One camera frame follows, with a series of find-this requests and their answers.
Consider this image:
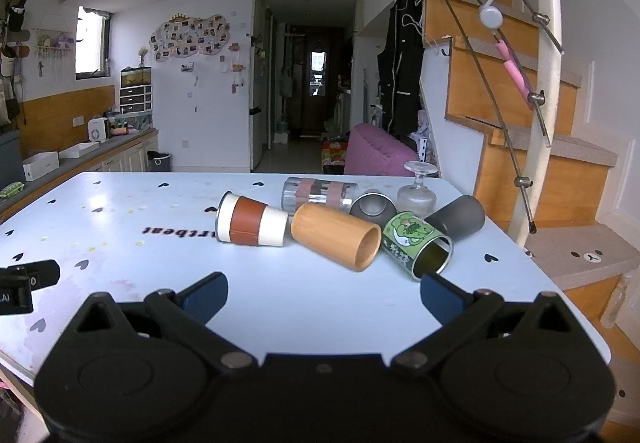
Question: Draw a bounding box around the clear stemmed glass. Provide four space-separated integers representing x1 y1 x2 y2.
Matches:
397 161 438 218

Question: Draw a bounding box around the white storage box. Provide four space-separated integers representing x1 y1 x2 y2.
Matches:
22 151 61 182

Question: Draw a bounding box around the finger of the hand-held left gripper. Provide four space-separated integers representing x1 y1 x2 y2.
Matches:
0 259 61 291

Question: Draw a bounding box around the cloud-shaped photo board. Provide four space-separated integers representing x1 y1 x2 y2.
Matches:
148 13 232 62

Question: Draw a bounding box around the white kitchen cabinet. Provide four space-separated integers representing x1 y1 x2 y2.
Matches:
60 129 160 174

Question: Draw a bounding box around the bear face stair mat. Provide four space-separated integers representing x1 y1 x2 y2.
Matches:
524 222 640 294

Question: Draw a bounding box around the black hanging coat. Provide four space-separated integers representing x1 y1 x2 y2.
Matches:
376 0 426 138

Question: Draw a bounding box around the grey metal cup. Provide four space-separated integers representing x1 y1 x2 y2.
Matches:
348 192 399 228

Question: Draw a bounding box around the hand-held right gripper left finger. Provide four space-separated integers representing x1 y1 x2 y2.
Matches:
62 272 259 371

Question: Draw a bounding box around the green printed tin cup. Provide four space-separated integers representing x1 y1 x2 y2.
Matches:
380 211 454 283

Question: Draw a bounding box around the colourful printed box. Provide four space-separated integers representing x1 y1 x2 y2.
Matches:
321 139 350 167

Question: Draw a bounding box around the wooden staircase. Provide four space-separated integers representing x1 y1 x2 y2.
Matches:
407 0 640 324

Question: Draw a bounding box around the fish tank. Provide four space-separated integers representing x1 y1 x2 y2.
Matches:
120 67 152 88

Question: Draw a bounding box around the small drawer organizer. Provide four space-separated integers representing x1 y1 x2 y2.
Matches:
119 86 153 116

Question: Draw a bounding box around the dark grey matte cup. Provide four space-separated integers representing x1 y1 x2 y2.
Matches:
424 195 487 240

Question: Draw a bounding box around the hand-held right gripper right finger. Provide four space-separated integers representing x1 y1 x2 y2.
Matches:
392 272 589 372

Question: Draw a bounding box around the white stair railing post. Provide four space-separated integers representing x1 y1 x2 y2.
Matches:
509 0 564 249

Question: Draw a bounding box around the purple sofa chair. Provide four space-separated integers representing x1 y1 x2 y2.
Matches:
343 123 421 176

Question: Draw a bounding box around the wall hook rack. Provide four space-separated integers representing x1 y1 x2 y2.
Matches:
31 28 76 76

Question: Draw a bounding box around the white tray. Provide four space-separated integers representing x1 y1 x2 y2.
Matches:
59 142 102 159

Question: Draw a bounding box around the white round disc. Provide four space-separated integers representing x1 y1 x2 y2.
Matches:
478 0 504 30

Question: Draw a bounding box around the glass tumbler with pink bands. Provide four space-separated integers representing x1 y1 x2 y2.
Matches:
281 176 360 214

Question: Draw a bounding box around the window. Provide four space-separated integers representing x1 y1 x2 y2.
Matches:
75 5 111 78

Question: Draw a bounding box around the white cup with brown sleeve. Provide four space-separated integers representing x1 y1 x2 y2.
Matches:
216 191 290 248

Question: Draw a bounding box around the bamboo cup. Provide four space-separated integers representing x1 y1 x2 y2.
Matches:
290 202 382 273

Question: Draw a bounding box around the straight pink foam tube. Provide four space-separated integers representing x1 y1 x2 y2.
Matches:
495 40 539 100

